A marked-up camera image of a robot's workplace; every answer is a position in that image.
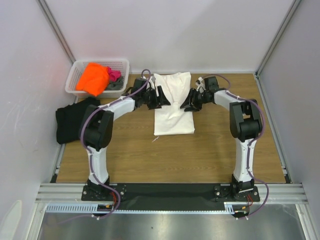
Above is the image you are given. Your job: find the orange t-shirt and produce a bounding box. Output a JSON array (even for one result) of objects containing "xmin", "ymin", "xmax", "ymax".
[{"xmin": 75, "ymin": 62, "xmax": 110, "ymax": 97}]

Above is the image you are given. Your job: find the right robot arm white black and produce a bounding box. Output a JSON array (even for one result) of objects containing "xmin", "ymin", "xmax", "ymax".
[{"xmin": 180, "ymin": 74, "xmax": 265, "ymax": 201}]

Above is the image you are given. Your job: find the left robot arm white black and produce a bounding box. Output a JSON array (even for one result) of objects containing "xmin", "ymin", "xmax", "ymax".
[{"xmin": 79, "ymin": 77, "xmax": 171, "ymax": 200}]

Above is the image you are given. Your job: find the aluminium frame rail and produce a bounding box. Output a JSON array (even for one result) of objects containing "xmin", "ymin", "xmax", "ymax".
[{"xmin": 35, "ymin": 183, "xmax": 308, "ymax": 204}]

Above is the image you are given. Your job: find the black folded t-shirt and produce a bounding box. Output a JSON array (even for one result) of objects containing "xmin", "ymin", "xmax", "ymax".
[{"xmin": 55, "ymin": 97, "xmax": 101, "ymax": 145}]

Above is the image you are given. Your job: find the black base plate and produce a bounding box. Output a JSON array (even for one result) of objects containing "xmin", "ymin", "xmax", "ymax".
[{"xmin": 81, "ymin": 182, "xmax": 261, "ymax": 211}]

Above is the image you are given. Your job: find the white plastic basket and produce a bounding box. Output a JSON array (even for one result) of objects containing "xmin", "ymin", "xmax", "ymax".
[{"xmin": 65, "ymin": 58, "xmax": 130, "ymax": 98}]

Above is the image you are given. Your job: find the grey t-shirt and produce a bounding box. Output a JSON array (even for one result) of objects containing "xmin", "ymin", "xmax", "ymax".
[{"xmin": 105, "ymin": 76, "xmax": 124, "ymax": 91}]

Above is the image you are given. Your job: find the white slotted cable duct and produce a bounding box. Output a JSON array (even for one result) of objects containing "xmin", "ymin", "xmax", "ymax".
[{"xmin": 46, "ymin": 203, "xmax": 114, "ymax": 214}]

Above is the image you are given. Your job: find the pink t-shirt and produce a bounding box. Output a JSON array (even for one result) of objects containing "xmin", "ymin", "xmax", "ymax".
[{"xmin": 106, "ymin": 66, "xmax": 122, "ymax": 82}]

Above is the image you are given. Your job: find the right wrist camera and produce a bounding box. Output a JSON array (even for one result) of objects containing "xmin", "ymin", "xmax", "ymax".
[{"xmin": 196, "ymin": 77, "xmax": 205, "ymax": 93}]

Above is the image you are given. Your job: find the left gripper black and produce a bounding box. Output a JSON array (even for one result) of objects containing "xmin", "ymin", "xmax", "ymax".
[{"xmin": 140, "ymin": 86, "xmax": 170, "ymax": 110}]

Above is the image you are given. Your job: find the white Coca-Cola t-shirt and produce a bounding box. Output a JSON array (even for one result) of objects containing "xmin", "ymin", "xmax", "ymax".
[{"xmin": 153, "ymin": 72, "xmax": 195, "ymax": 136}]

